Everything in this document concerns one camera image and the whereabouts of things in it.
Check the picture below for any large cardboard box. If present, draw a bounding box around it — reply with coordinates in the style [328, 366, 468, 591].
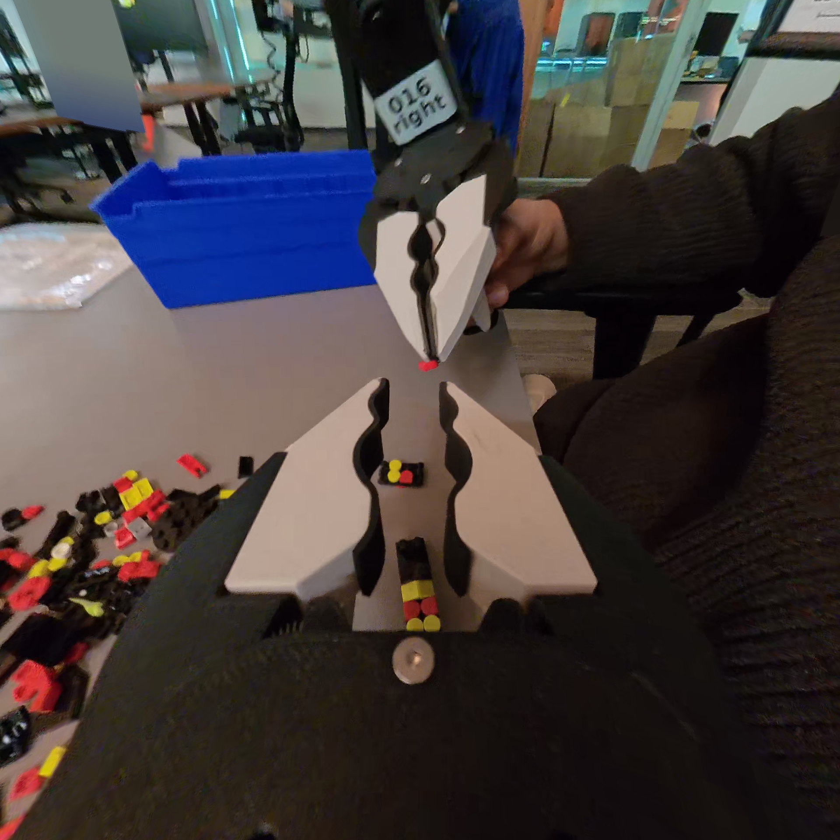
[518, 98, 702, 179]

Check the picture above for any long black red yellow lego assembly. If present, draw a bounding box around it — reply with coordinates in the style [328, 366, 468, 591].
[395, 538, 442, 632]

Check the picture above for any black chair frame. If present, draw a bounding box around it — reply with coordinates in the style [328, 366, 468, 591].
[505, 287, 742, 382]

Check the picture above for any pile of lego pieces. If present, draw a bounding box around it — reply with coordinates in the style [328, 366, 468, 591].
[0, 453, 258, 840]

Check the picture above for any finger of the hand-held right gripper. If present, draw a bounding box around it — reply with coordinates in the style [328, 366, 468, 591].
[425, 174, 498, 363]
[375, 210, 439, 362]

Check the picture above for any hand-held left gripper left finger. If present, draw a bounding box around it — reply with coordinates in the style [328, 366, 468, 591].
[224, 377, 392, 631]

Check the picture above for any clear plastic bag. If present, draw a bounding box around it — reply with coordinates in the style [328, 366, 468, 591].
[0, 223, 135, 311]

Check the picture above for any empty blue plastic storage bin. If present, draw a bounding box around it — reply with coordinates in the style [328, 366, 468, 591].
[92, 150, 379, 309]

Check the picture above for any person's beige shoe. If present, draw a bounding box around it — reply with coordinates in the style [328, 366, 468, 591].
[521, 374, 557, 414]

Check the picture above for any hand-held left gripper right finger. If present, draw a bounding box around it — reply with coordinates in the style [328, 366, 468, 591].
[438, 381, 598, 631]

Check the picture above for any blue jacket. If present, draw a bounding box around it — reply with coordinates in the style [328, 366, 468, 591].
[446, 0, 526, 155]

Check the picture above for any person's right hand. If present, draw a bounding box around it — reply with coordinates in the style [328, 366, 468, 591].
[484, 196, 572, 311]

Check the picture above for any black framed white sign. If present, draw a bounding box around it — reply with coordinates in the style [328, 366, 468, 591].
[712, 0, 840, 147]

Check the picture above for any low wooden table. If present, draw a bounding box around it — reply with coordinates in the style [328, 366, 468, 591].
[0, 82, 237, 198]

